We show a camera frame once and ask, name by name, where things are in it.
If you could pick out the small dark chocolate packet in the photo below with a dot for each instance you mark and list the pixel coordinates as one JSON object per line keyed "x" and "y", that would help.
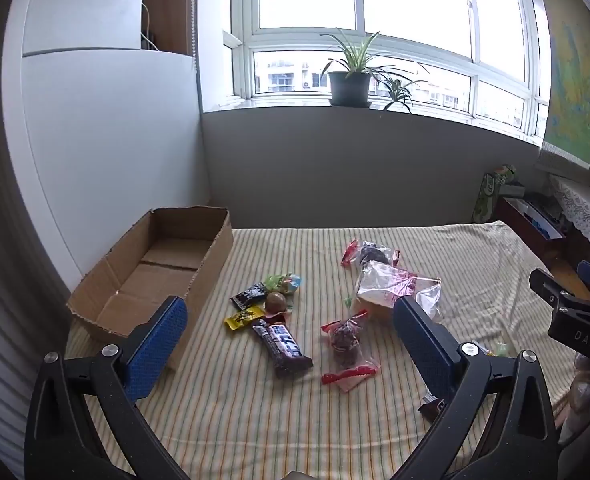
{"x": 249, "y": 296}

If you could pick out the red-edged clear cake packet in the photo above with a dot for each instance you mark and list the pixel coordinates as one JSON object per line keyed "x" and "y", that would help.
{"x": 347, "y": 345}
{"x": 372, "y": 252}

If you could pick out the white lace cloth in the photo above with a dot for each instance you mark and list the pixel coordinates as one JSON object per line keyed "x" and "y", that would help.
{"x": 587, "y": 215}

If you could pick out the wall map poster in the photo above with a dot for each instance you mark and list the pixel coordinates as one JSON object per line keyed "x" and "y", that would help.
{"x": 575, "y": 85}

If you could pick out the white framed window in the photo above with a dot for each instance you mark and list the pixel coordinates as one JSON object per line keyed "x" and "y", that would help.
{"x": 410, "y": 10}

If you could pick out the green candy packet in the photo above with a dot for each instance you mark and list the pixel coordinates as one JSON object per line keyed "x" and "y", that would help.
{"x": 286, "y": 282}

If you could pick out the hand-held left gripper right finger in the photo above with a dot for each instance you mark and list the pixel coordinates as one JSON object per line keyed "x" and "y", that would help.
{"x": 425, "y": 345}

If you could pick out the brown round candy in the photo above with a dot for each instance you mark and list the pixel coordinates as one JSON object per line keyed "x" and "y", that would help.
{"x": 275, "y": 302}

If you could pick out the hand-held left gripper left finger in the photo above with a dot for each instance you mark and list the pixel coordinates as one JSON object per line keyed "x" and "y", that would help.
{"x": 157, "y": 345}

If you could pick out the brown cardboard box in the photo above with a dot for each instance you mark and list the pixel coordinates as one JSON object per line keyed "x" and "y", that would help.
{"x": 145, "y": 270}

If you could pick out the white wardrobe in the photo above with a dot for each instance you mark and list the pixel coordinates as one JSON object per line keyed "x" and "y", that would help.
{"x": 110, "y": 135}

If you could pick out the green printed bag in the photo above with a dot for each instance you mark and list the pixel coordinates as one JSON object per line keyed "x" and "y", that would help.
{"x": 487, "y": 195}

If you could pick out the wooden cabinet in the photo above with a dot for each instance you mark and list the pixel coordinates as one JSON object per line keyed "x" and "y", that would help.
{"x": 535, "y": 245}

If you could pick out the white and blue box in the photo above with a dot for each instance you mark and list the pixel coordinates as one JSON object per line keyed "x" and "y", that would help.
{"x": 542, "y": 222}

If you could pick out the small green candy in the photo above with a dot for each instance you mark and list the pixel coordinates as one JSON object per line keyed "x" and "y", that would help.
{"x": 497, "y": 349}

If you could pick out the person's right hand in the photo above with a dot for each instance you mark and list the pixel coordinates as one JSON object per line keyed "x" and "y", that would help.
{"x": 582, "y": 385}

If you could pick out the yellow snack packet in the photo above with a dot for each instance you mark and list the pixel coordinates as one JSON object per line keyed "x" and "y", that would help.
{"x": 244, "y": 318}

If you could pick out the striped bed sheet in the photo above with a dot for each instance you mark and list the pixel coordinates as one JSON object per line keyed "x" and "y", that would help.
{"x": 275, "y": 420}

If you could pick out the potted spider plant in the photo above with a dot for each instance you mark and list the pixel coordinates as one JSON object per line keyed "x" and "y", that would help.
{"x": 349, "y": 87}

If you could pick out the dark brown chocolate bar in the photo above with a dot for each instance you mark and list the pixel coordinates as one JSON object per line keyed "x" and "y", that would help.
{"x": 284, "y": 347}

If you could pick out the sliced bread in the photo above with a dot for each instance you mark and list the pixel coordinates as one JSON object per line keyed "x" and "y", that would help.
{"x": 387, "y": 287}

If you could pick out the brown snack bar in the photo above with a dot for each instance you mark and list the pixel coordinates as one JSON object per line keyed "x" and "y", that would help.
{"x": 432, "y": 407}

